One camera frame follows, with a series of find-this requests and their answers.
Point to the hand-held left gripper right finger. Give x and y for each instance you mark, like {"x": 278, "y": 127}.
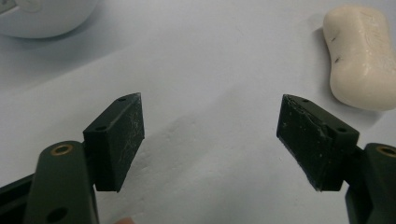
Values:
{"x": 317, "y": 149}

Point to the cream soap bar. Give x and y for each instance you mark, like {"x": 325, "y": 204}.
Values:
{"x": 361, "y": 59}

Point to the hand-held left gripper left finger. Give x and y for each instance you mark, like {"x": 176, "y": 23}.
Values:
{"x": 112, "y": 146}

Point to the white soap dish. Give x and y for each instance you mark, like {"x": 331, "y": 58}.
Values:
{"x": 43, "y": 15}

